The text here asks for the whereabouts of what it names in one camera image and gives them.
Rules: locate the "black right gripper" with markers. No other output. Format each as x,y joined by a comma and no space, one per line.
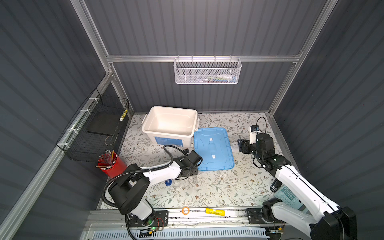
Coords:
243,144

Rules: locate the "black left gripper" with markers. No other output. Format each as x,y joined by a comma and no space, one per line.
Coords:
196,171

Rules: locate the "white plastic storage bin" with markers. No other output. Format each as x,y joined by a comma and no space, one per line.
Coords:
170,126

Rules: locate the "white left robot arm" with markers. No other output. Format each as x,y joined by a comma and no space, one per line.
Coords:
125,191

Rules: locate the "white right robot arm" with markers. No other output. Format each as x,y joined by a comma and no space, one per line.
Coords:
326,219

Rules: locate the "blue cap clear bottle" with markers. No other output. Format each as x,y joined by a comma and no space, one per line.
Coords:
172,183

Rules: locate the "blue plastic bin lid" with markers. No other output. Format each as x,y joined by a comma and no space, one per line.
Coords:
213,145

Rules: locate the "orange rubber band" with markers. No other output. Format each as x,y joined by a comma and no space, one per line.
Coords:
185,211

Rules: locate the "yellow label tag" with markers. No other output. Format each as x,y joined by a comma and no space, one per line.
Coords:
215,212

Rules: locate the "teal calculator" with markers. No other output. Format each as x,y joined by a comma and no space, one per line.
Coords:
290,199

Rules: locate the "red pencil cup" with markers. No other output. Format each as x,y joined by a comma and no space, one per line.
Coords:
111,164

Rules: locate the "yellow brush in basket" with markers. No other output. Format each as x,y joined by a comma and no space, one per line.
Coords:
123,115

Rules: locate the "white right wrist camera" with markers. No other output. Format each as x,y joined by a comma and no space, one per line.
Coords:
253,131

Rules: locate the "white wire wall basket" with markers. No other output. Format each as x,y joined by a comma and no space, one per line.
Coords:
211,71

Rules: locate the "black wire wall basket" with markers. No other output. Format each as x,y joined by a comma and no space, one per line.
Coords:
97,128

